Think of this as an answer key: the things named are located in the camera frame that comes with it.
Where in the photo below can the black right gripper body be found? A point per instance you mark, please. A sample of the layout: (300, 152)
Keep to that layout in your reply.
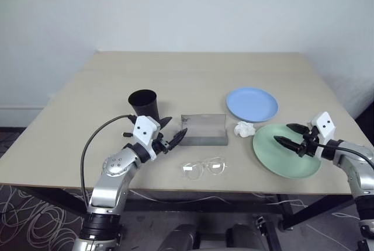
(308, 144)

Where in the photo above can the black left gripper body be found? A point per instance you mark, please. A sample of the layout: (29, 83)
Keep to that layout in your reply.
(162, 146)

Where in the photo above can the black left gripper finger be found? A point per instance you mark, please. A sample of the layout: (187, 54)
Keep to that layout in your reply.
(177, 138)
(166, 122)

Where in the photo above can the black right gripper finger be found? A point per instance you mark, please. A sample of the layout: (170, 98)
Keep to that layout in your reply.
(298, 128)
(287, 143)

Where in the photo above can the green plate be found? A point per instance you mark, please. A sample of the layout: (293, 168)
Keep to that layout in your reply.
(271, 154)

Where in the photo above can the white tissue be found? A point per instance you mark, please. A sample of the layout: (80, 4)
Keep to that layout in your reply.
(244, 129)

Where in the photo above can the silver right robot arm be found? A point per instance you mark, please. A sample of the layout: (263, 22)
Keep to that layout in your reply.
(358, 175)

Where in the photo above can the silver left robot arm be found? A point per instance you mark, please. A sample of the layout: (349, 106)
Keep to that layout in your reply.
(112, 175)

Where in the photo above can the black plastic cup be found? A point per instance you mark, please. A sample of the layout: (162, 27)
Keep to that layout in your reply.
(144, 103)

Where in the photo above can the grey glasses case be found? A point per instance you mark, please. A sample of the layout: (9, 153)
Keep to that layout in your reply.
(204, 129)

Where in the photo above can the blue plate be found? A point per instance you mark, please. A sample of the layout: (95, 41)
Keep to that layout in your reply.
(251, 103)

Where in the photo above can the dark rounded shape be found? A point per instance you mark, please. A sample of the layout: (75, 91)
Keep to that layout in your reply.
(178, 237)

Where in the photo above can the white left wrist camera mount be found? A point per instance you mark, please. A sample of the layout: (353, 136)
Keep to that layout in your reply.
(144, 129)

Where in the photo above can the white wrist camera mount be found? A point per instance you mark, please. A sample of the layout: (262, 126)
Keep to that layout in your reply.
(324, 125)
(144, 129)

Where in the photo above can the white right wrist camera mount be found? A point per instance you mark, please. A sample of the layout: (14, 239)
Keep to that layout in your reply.
(324, 125)

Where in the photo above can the clear frame eyeglasses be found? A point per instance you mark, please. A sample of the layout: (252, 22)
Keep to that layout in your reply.
(186, 168)

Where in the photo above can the black metal table frame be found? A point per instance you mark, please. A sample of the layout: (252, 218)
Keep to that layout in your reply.
(284, 213)

